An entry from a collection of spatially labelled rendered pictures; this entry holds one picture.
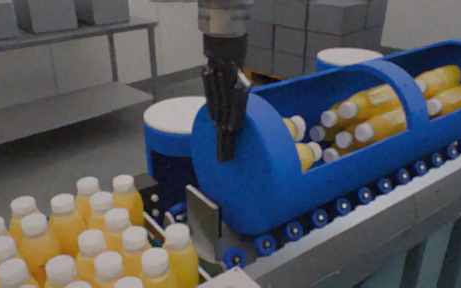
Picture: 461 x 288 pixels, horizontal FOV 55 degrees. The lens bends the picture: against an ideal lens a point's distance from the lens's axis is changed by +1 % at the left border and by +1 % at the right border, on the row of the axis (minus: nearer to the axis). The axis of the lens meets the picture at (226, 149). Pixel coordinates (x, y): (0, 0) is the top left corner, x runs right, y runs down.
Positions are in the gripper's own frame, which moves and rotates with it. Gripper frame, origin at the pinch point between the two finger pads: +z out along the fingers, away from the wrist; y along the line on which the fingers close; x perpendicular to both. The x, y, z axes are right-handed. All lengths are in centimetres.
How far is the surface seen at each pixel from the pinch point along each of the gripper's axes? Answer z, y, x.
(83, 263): 11.6, 2.7, -29.4
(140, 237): 8.2, 6.2, -21.0
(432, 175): 23, 9, 62
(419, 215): 32, 12, 55
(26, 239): 11.0, -8.0, -35.0
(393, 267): 116, -30, 127
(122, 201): 11.6, -10.3, -17.0
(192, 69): 103, -355, 214
